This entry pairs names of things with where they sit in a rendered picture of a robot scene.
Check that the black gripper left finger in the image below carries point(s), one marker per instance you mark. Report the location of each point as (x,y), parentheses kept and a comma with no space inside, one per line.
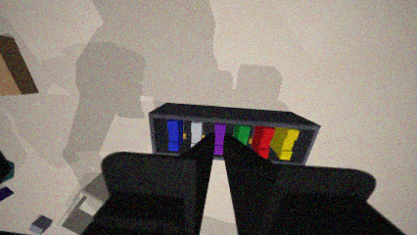
(185,176)

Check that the small grey block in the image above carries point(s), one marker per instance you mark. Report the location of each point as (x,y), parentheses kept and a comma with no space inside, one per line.
(41,224)

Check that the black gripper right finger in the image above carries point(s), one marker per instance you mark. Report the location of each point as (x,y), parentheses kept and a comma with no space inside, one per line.
(257,186)

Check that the small violet block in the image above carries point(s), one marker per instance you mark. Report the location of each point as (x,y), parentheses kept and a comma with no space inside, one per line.
(5,192)

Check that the purple fuse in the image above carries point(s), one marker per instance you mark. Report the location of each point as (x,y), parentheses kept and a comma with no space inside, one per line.
(219,130)

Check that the teal rectangular block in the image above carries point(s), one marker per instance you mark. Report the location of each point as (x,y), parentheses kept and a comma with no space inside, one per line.
(11,172)

